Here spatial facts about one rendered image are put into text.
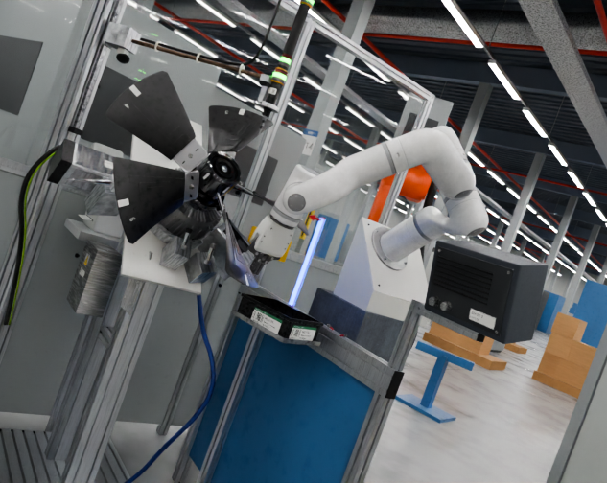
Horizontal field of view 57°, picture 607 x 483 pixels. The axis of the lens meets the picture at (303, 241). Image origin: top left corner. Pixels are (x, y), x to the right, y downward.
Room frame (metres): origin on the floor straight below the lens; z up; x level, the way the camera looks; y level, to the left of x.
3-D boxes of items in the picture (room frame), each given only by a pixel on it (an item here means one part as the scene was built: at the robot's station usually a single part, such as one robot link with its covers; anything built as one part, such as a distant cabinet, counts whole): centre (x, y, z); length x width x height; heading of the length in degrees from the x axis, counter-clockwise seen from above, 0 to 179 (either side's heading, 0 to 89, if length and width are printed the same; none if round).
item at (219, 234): (1.82, 0.22, 0.98); 0.20 x 0.16 x 0.20; 36
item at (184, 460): (2.24, 0.15, 0.39); 0.04 x 0.04 x 0.78; 36
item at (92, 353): (1.95, 0.55, 0.58); 0.09 x 0.04 x 1.15; 126
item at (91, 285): (1.90, 0.62, 0.73); 0.15 x 0.09 x 0.22; 36
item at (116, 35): (1.97, 0.84, 1.54); 0.10 x 0.07 x 0.08; 71
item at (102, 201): (1.62, 0.57, 1.03); 0.15 x 0.10 x 0.14; 36
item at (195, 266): (1.74, 0.27, 0.91); 0.12 x 0.08 x 0.12; 36
